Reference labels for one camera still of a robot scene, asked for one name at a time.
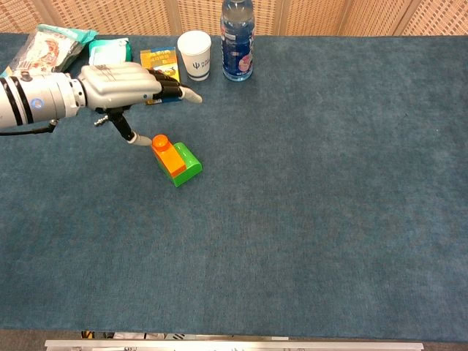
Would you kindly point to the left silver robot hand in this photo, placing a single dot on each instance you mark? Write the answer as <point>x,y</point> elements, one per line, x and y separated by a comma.
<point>117,86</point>

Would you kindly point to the orange toy block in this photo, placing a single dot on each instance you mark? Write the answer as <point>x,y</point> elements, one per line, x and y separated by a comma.
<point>170,159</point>

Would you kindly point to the green toy block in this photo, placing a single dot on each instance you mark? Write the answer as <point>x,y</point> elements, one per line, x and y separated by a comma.
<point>191,164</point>

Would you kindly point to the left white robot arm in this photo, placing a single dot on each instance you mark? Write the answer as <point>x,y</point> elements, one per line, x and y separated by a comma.
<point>36,102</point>

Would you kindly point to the teal wet wipes pack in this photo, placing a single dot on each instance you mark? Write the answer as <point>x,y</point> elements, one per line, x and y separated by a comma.
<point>108,51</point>

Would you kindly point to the yellow blue carton box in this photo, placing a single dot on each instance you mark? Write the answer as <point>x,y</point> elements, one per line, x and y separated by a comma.
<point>161,58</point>

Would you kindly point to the woven wicker folding screen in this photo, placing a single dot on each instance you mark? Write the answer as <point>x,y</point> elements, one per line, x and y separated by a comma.
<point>109,14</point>

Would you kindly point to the white teal snack bag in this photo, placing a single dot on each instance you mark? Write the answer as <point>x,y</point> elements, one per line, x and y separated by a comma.
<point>44,51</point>

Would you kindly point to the white paper cup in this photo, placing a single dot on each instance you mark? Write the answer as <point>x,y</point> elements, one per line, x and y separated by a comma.
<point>195,55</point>

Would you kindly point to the blue drink bottle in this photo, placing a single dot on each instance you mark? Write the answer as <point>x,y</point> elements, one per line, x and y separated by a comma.
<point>237,47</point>

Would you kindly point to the blue felt table cloth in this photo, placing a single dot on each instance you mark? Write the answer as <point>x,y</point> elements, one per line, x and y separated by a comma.
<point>292,237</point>

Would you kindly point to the aluminium profile rail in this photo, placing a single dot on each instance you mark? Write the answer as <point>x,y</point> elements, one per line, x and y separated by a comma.
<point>234,345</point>

